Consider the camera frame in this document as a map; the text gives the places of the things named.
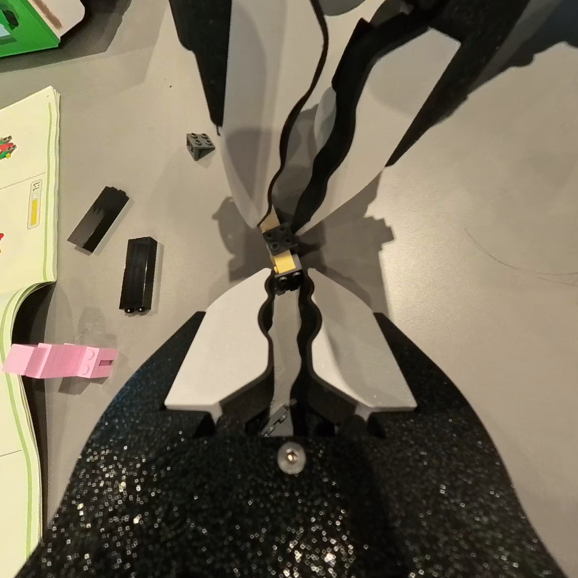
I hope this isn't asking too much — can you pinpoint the dark grey square brick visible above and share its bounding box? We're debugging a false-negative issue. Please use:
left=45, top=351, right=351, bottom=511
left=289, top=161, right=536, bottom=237
left=264, top=226, right=300, bottom=254

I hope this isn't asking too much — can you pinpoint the yellow and black brick assembly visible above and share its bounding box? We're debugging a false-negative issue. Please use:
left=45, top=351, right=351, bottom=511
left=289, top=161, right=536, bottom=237
left=258, top=212, right=309, bottom=294

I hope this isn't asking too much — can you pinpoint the black curved brick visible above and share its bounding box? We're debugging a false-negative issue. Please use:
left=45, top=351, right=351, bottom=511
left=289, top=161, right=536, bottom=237
left=119, top=236, right=159, bottom=314

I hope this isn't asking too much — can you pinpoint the long black slope brick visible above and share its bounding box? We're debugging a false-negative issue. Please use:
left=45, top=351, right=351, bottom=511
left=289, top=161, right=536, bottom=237
left=68, top=186, right=134, bottom=253

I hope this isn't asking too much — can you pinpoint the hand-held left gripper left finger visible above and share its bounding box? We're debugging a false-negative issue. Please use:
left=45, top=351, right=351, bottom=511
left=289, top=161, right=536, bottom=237
left=164, top=266, right=277, bottom=416

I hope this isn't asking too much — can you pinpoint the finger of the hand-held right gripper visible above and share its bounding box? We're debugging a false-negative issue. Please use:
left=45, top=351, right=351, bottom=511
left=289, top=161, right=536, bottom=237
left=222, top=0, right=329, bottom=227
left=293, top=13, right=462, bottom=238

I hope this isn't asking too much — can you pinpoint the grey desk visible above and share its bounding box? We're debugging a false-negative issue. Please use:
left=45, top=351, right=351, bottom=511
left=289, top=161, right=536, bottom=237
left=0, top=0, right=578, bottom=529

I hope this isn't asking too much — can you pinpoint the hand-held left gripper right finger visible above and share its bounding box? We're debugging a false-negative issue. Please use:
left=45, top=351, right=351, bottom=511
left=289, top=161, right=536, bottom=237
left=299, top=266, right=418, bottom=420

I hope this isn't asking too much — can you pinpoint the dark grey bracket brick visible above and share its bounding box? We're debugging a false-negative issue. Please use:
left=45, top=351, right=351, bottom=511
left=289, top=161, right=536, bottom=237
left=185, top=132, right=216, bottom=161

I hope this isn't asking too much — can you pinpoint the pink brick assembly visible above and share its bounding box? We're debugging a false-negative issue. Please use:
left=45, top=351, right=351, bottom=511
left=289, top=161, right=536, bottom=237
left=2, top=342, right=119, bottom=379

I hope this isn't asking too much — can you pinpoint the pale green instruction booklet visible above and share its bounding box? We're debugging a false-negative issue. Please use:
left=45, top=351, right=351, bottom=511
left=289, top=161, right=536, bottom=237
left=0, top=86, right=61, bottom=570

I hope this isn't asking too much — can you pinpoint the green cardboard box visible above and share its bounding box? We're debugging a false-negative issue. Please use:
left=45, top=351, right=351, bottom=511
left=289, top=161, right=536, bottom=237
left=0, top=0, right=86, bottom=59

